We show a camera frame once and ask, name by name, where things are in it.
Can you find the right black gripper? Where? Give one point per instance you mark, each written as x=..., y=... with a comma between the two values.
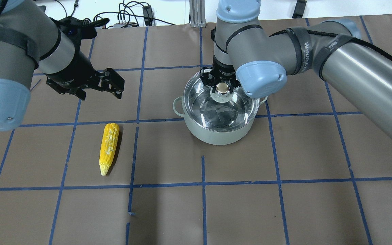
x=221, y=69

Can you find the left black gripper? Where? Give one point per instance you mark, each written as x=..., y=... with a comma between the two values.
x=75, y=69

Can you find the glass pot lid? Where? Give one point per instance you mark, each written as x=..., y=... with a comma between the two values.
x=218, y=112

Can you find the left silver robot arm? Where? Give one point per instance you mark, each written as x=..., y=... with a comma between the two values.
x=29, y=41

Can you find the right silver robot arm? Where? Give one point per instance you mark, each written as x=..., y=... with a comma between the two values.
x=245, y=56

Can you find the yellow corn cob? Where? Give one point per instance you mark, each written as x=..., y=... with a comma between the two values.
x=108, y=147

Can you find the pale green electric pot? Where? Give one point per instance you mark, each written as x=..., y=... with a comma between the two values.
x=207, y=136

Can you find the aluminium frame post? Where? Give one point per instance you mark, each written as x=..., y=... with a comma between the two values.
x=197, y=14

